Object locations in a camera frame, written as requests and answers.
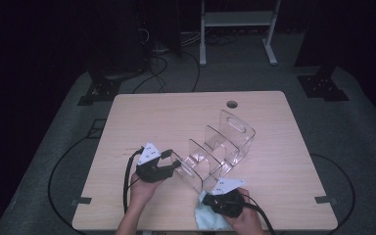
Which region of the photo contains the white metal stand frame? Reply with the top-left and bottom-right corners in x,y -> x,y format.
199,0 -> 282,67

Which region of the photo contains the black stand base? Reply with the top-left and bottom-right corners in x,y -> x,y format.
76,75 -> 122,107
297,73 -> 351,102

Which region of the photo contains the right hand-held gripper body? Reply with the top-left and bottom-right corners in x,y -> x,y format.
210,177 -> 247,219

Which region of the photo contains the light blue cleaning cloth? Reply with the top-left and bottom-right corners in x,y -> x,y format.
194,190 -> 233,231

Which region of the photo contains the right hand-held gripper black cable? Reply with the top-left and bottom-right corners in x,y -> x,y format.
244,201 -> 277,235

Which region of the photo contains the person's right hand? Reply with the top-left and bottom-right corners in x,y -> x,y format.
223,187 -> 266,235

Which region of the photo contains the black equipment cabinet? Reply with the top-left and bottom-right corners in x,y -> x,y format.
86,0 -> 153,77

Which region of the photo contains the person's left hand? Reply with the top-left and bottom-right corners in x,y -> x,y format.
129,171 -> 165,213

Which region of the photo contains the black floor cable loop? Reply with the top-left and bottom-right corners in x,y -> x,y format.
47,118 -> 112,235
308,153 -> 356,235

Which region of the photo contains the tangle of black floor cables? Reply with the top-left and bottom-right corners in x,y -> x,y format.
131,28 -> 239,95

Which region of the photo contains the hand-held gripper black cable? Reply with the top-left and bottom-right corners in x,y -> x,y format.
244,201 -> 277,235
122,147 -> 145,215

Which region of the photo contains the left hand-held gripper black cable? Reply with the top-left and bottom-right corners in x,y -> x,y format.
122,147 -> 145,215

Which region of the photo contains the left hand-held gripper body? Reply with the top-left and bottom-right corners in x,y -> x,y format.
134,142 -> 174,183

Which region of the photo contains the clear acrylic divided organizer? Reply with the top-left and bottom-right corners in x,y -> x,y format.
170,109 -> 257,194

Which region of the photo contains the dark floor tape strip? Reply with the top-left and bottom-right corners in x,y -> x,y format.
314,195 -> 338,206
70,196 -> 93,207

